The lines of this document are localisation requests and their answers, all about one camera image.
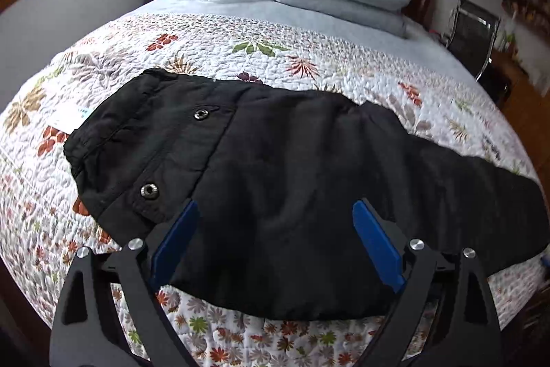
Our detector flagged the black pants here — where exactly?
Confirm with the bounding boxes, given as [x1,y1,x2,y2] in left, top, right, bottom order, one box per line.
[64,69,549,321]

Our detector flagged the white floral quilt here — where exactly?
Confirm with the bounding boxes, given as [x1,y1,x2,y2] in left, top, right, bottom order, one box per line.
[1,13,538,366]

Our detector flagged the white paper label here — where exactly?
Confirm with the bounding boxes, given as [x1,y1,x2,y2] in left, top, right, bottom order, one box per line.
[47,104,92,134]

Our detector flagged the lower grey pillow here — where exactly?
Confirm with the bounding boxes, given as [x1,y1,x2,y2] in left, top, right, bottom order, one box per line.
[274,0,411,37]

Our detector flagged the light blue bed sheet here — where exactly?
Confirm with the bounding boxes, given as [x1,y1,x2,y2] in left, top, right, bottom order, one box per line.
[133,0,478,87]

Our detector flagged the black metal frame chair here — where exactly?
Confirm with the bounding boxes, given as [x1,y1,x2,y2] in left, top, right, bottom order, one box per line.
[447,0,501,80]

